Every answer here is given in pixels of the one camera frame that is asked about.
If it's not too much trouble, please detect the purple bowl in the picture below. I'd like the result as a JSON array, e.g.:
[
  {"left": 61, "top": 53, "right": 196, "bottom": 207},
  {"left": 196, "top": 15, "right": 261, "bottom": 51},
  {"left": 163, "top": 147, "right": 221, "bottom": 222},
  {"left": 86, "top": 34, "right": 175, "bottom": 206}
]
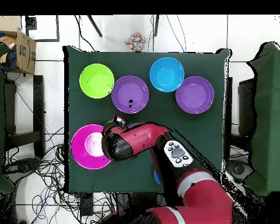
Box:
[
  {"left": 175, "top": 76, "right": 215, "bottom": 115},
  {"left": 111, "top": 75, "right": 150, "bottom": 115}
]

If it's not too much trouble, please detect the dark green table cloth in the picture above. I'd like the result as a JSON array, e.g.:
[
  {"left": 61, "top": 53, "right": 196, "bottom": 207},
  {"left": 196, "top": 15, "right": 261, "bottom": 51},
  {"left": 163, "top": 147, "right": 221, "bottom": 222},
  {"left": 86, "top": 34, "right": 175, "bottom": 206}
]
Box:
[{"left": 62, "top": 45, "right": 232, "bottom": 194}]

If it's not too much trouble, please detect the large pink bowl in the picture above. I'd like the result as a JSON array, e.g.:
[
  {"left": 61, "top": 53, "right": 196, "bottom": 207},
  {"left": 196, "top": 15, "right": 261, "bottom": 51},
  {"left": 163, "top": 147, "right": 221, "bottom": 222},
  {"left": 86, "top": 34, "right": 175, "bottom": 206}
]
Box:
[{"left": 71, "top": 123, "right": 114, "bottom": 170}]

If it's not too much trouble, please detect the large green bowl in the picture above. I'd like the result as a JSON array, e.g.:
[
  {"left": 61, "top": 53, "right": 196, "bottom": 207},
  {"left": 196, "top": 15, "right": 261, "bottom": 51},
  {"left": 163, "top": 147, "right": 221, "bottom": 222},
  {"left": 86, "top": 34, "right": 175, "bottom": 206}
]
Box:
[{"left": 79, "top": 63, "right": 116, "bottom": 100}]

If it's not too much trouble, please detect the small dark blue bowl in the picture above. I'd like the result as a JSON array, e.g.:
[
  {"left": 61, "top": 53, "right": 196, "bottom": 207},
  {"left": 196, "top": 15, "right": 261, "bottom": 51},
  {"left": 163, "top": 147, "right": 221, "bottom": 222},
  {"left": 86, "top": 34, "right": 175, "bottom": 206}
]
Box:
[{"left": 153, "top": 169, "right": 161, "bottom": 185}]

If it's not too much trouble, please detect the large blue bowl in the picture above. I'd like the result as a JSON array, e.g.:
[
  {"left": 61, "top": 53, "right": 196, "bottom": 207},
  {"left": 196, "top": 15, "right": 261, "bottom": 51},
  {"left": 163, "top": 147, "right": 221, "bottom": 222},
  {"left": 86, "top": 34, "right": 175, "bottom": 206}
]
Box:
[{"left": 149, "top": 57, "right": 186, "bottom": 93}]

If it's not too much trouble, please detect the multicoloured bundle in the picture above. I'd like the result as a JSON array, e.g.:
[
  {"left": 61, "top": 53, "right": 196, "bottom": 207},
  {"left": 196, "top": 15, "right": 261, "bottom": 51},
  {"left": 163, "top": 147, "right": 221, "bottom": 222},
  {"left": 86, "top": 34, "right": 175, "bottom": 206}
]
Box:
[{"left": 124, "top": 31, "right": 146, "bottom": 52}]

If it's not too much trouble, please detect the cardboard box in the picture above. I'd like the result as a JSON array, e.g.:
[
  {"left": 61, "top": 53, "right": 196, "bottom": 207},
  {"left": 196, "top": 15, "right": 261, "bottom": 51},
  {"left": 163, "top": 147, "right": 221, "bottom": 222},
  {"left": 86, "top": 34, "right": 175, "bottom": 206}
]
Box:
[{"left": 0, "top": 29, "right": 37, "bottom": 75}]

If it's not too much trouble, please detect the black bench frame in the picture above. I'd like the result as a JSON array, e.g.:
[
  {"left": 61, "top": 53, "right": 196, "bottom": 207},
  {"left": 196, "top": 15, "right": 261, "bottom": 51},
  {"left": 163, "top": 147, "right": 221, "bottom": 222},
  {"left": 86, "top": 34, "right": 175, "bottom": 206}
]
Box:
[{"left": 3, "top": 74, "right": 47, "bottom": 159}]

